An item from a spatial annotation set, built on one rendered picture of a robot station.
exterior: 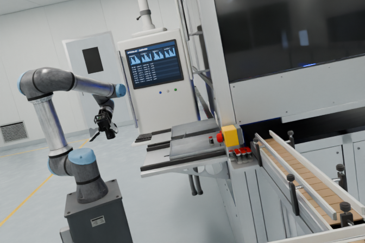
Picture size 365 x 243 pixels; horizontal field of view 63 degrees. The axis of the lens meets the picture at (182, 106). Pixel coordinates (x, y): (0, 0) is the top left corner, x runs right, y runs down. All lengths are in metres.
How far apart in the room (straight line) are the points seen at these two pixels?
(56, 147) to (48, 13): 6.02
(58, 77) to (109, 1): 5.71
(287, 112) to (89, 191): 0.96
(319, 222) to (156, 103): 1.74
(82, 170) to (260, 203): 0.83
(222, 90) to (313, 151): 0.49
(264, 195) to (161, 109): 1.16
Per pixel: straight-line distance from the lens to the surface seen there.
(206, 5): 1.29
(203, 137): 1.66
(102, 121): 1.64
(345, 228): 0.72
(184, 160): 1.40
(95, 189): 1.51
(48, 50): 7.41
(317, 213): 0.84
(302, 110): 1.40
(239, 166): 1.26
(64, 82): 1.44
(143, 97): 2.35
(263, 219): 1.55
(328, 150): 1.50
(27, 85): 1.52
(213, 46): 1.28
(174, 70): 2.27
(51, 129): 1.55
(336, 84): 1.45
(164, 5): 6.92
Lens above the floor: 1.37
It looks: 10 degrees down
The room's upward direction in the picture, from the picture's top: 12 degrees counter-clockwise
